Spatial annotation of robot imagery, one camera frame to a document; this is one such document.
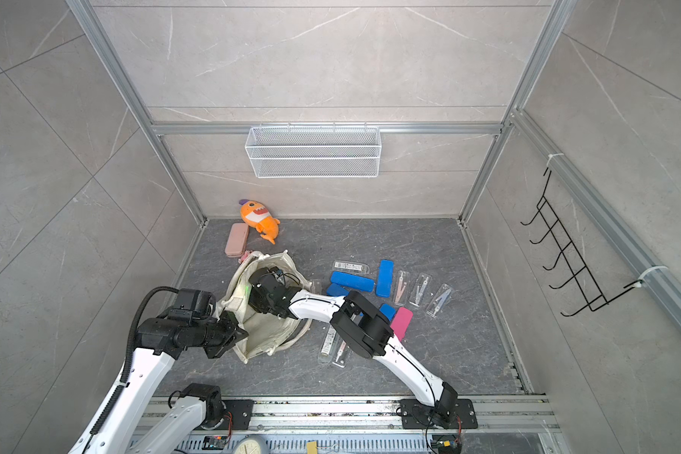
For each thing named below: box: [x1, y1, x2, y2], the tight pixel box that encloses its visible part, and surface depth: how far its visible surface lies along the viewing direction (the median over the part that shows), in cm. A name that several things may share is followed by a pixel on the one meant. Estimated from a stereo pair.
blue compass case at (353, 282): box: [330, 270, 376, 293], surface depth 101 cm
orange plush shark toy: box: [238, 198, 280, 245], surface depth 113 cm
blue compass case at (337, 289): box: [325, 282, 350, 297], surface depth 100 cm
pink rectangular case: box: [225, 223, 249, 259], surface depth 113 cm
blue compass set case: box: [376, 259, 395, 298], surface depth 103 cm
